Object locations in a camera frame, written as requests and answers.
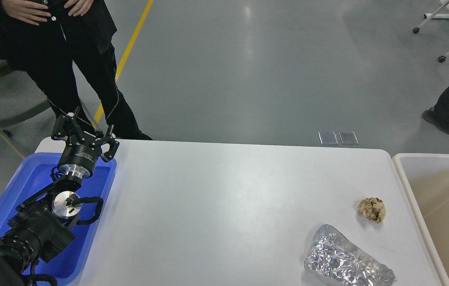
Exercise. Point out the metal floor plate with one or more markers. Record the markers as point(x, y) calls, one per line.
point(328, 138)
point(349, 138)

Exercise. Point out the right metal floor plate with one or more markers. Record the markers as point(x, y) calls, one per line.
point(349, 138)

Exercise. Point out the person's right hand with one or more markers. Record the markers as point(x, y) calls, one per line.
point(26, 11)

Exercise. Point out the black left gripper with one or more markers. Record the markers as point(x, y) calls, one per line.
point(80, 154)

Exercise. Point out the white plastic bin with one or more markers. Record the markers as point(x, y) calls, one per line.
point(425, 178)

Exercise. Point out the blue plastic tray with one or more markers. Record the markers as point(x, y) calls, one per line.
point(32, 175)

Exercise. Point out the left metal floor plate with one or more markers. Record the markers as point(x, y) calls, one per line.
point(328, 138)

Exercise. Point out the person in black clothes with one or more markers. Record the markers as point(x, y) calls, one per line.
point(48, 52)

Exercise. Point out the person's left hand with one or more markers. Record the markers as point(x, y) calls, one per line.
point(78, 7)

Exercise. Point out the crumpled brown paper ball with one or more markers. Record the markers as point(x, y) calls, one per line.
point(373, 209)

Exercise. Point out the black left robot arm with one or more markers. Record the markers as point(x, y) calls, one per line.
point(42, 227)

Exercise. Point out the crumpled silver foil bag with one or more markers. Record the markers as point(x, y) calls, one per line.
point(336, 261)

